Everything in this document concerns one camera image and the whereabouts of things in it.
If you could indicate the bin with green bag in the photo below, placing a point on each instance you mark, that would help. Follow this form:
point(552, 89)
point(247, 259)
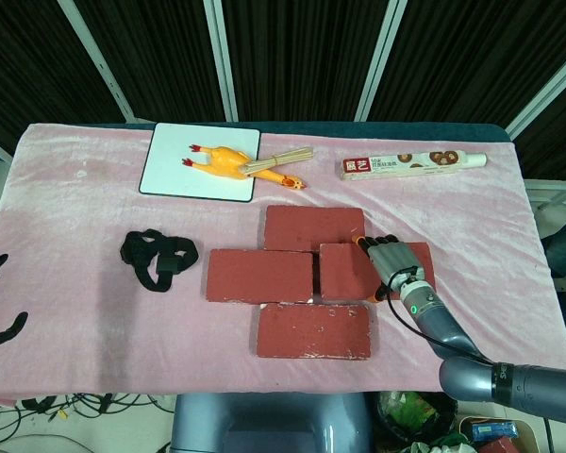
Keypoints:
point(415, 410)

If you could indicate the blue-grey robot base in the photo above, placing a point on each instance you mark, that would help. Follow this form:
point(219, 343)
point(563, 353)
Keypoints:
point(264, 424)

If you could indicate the blue packet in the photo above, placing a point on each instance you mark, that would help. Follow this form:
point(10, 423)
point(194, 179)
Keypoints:
point(493, 430)

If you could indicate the baking paper box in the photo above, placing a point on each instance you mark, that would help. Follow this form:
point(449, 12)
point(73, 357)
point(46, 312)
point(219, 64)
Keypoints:
point(405, 164)

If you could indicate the bundle of wooden sticks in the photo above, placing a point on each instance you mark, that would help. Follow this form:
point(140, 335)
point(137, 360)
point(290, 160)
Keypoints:
point(283, 158)

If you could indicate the yellow rubber chicken toy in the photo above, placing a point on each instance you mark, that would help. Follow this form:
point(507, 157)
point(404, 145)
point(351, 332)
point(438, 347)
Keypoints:
point(226, 162)

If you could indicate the pink velvet tablecloth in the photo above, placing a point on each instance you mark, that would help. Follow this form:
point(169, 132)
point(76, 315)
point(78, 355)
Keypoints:
point(99, 307)

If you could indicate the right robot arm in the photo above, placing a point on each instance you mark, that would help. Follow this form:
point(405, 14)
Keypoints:
point(471, 349)

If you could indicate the white board with black edge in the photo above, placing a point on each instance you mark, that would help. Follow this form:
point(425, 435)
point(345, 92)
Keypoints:
point(179, 179)

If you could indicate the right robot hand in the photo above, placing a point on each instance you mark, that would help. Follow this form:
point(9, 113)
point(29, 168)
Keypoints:
point(395, 258)

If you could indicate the metal rack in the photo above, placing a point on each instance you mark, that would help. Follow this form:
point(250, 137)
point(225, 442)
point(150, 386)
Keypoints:
point(554, 191)

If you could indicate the red brick with white chips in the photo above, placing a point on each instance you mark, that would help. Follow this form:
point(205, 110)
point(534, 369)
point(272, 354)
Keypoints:
point(311, 332)

